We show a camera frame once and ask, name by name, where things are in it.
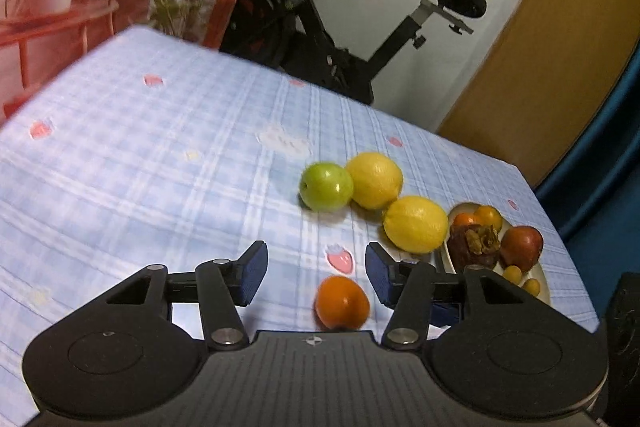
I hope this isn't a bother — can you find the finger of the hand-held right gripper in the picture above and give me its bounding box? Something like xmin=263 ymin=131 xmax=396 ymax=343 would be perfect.
xmin=430 ymin=302 xmax=463 ymax=328

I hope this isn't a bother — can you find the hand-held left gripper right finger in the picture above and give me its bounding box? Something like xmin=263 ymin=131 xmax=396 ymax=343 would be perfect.
xmin=365 ymin=241 xmax=547 ymax=352

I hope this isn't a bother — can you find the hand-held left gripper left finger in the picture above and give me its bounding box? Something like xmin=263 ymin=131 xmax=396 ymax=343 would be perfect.
xmin=104 ymin=240 xmax=269 ymax=352

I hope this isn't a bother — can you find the oval orange mandarin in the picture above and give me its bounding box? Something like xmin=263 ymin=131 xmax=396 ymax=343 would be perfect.
xmin=314 ymin=275 xmax=371 ymax=331

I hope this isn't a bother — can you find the yellow lemon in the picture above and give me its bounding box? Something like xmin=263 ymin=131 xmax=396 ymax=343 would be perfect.
xmin=383 ymin=195 xmax=450 ymax=255
xmin=345 ymin=152 xmax=404 ymax=210

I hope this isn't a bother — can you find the dark purple mangosteen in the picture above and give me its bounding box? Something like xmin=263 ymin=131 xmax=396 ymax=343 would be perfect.
xmin=446 ymin=225 xmax=501 ymax=272

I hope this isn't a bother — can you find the red apple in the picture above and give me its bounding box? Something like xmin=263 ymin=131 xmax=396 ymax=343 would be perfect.
xmin=499 ymin=226 xmax=545 ymax=273

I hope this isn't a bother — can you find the green apple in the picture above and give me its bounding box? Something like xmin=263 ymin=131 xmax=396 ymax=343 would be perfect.
xmin=299 ymin=162 xmax=355 ymax=213

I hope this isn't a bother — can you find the beige round plate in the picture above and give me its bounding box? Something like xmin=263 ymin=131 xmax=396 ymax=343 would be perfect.
xmin=439 ymin=201 xmax=552 ymax=308

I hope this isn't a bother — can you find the greenish orange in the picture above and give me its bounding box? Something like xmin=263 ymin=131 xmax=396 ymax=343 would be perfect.
xmin=473 ymin=205 xmax=504 ymax=233

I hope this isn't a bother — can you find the blue plaid tablecloth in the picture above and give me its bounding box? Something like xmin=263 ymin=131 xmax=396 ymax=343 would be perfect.
xmin=0 ymin=24 xmax=601 ymax=427

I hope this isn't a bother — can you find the dark blue curtain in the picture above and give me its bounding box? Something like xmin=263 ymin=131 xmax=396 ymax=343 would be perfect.
xmin=534 ymin=66 xmax=640 ymax=324

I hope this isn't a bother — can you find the black exercise bike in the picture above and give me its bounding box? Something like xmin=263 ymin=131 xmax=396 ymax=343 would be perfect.
xmin=219 ymin=0 xmax=489 ymax=108

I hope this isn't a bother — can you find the brown wooden board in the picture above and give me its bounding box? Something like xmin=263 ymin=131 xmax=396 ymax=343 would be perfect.
xmin=436 ymin=0 xmax=640 ymax=188

